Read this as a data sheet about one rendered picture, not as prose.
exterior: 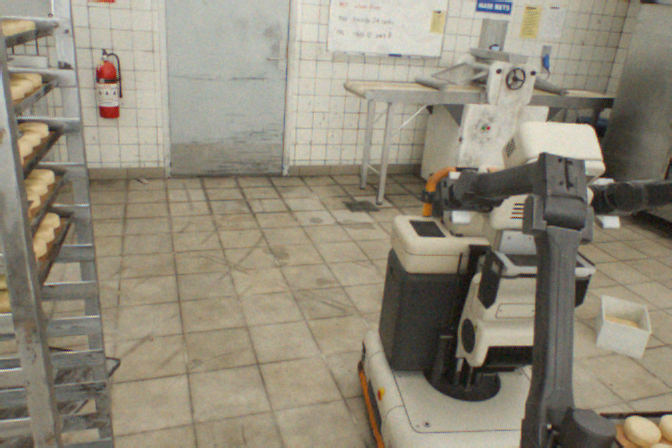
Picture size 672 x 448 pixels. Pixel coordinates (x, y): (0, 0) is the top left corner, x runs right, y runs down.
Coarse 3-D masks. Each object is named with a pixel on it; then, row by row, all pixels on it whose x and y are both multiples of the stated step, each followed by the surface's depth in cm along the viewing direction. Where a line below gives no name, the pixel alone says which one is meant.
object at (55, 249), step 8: (64, 216) 108; (72, 216) 107; (64, 224) 105; (64, 232) 99; (56, 240) 98; (56, 248) 93; (48, 256) 92; (56, 256) 92; (48, 264) 87; (40, 272) 87; (48, 272) 87; (40, 280) 82; (40, 288) 82
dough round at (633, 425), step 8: (624, 424) 83; (632, 424) 82; (640, 424) 82; (648, 424) 83; (624, 432) 83; (632, 432) 81; (640, 432) 81; (648, 432) 81; (656, 432) 81; (632, 440) 81; (640, 440) 80; (648, 440) 80; (656, 440) 80
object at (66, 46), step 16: (64, 0) 95; (64, 16) 96; (64, 48) 98; (64, 64) 99; (64, 96) 101; (80, 96) 104; (64, 112) 102; (80, 112) 103; (80, 144) 105; (80, 160) 106; (80, 192) 108; (80, 224) 111; (80, 240) 112; (96, 272) 117; (96, 304) 119; (96, 336) 122; (96, 368) 125; (96, 400) 128; (112, 432) 134
